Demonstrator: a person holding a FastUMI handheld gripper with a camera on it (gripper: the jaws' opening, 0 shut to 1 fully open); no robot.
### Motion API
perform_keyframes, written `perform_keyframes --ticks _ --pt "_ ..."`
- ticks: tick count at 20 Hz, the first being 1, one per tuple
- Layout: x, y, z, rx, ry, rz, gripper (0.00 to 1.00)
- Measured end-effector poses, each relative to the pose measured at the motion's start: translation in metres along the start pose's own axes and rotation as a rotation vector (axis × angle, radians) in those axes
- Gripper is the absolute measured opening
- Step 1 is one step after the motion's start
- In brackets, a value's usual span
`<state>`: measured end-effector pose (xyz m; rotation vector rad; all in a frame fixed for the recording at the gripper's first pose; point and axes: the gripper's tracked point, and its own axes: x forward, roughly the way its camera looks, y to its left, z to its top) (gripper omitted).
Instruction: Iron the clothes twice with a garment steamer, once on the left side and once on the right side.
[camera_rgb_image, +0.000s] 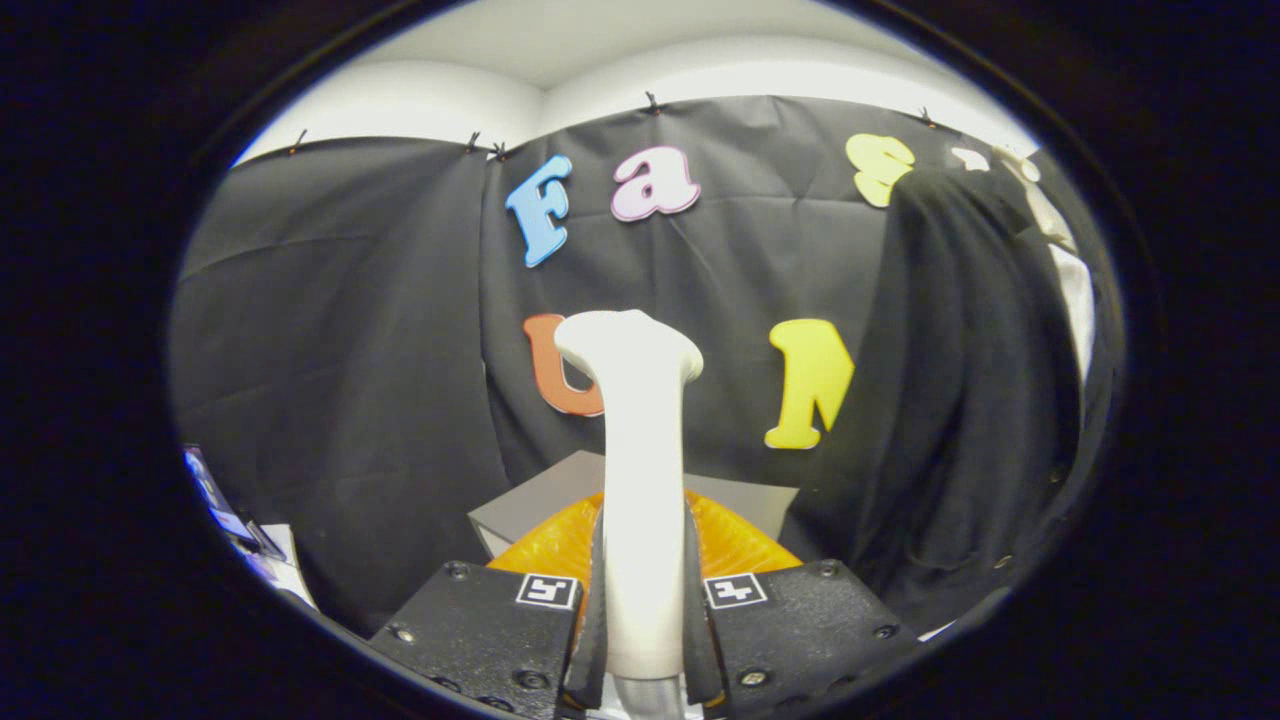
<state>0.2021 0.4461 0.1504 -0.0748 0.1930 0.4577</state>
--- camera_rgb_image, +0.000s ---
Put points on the white paper sheet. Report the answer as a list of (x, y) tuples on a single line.
[(280, 565)]

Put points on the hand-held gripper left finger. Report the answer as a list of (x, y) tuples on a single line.
[(592, 650)]

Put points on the white mannequin torso on stand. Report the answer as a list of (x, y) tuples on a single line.
[(1075, 290)]

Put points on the dark device with screen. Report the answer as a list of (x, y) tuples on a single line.
[(215, 495)]

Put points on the white garment steamer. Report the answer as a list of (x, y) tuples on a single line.
[(640, 480)]

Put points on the grey cabinet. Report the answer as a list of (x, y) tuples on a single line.
[(560, 490)]

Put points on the black backdrop cloth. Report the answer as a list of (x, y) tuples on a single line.
[(350, 350)]

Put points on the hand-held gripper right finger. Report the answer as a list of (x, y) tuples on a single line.
[(697, 650)]

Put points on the black suit jacket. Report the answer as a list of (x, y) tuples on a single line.
[(960, 400)]

